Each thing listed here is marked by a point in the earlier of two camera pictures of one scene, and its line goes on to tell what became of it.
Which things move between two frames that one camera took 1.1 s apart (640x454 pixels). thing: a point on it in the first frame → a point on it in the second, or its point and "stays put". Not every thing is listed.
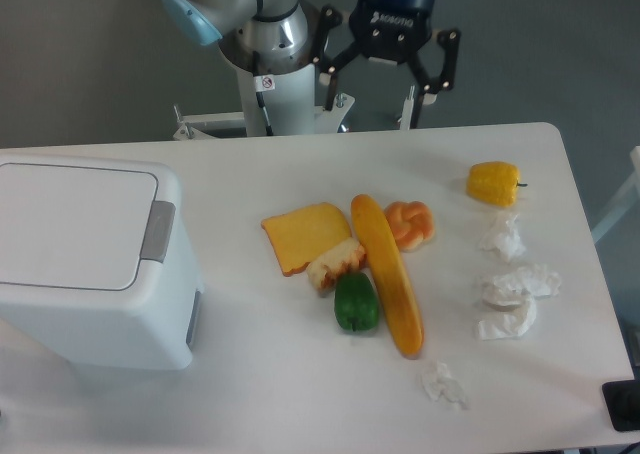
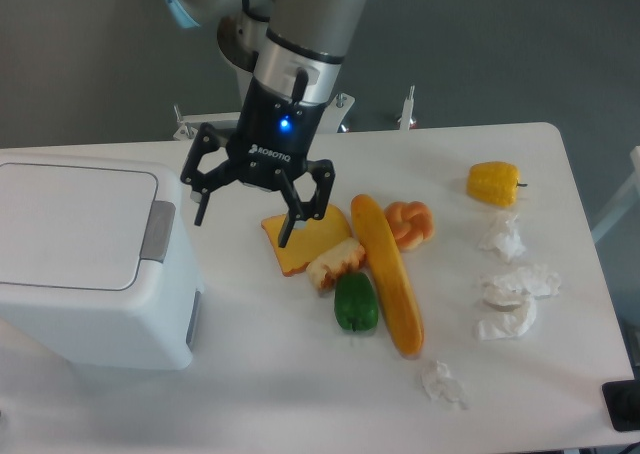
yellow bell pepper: x=494 y=183 stays put
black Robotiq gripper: x=391 y=24 → x=275 y=133
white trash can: x=96 y=265 stays put
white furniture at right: x=627 y=198 stays put
